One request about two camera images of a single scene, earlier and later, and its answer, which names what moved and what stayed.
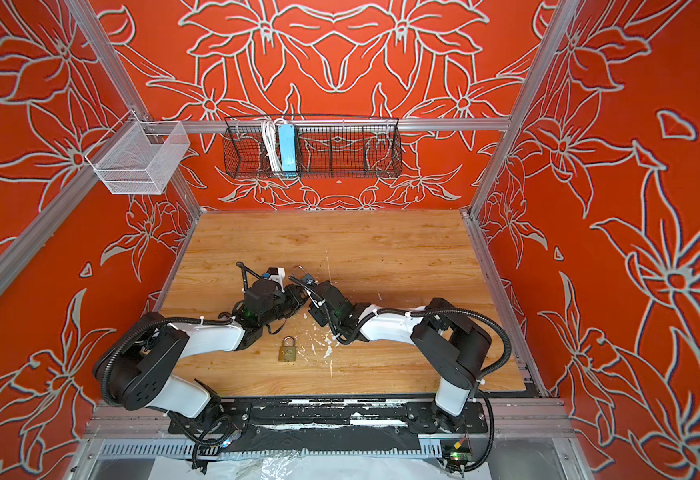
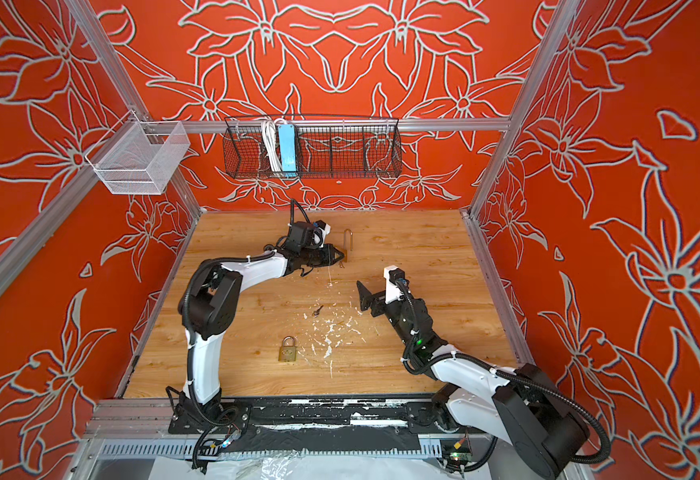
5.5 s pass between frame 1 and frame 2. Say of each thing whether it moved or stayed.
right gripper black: moved
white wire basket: stayed
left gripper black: moved
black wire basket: stayed
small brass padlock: stayed
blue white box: stayed
